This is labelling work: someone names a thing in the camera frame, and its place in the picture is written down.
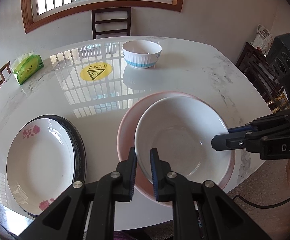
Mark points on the newspaper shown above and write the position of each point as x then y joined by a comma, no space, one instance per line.
262,37

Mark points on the yellow round warning sticker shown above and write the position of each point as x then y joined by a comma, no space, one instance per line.
95,71

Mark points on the barred window with wooden frame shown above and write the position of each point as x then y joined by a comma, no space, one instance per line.
27,10

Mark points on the white bowl with pink stripe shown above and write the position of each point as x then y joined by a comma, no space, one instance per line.
180,140

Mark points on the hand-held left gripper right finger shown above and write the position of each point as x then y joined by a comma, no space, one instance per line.
153,175

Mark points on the white plate with pink flowers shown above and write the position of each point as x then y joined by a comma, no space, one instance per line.
40,160

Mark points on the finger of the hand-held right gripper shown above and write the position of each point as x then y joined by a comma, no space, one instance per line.
230,142
240,129

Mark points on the green tissue pack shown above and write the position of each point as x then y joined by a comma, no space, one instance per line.
28,68

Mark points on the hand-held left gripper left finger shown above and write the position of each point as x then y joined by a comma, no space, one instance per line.
132,170

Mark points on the white bowl with blue stripe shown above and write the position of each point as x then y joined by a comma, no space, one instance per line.
141,60

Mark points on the large blue floral plate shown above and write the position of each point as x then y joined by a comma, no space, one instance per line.
79,145

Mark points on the dark carved wooden chair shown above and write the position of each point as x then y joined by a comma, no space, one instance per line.
255,62

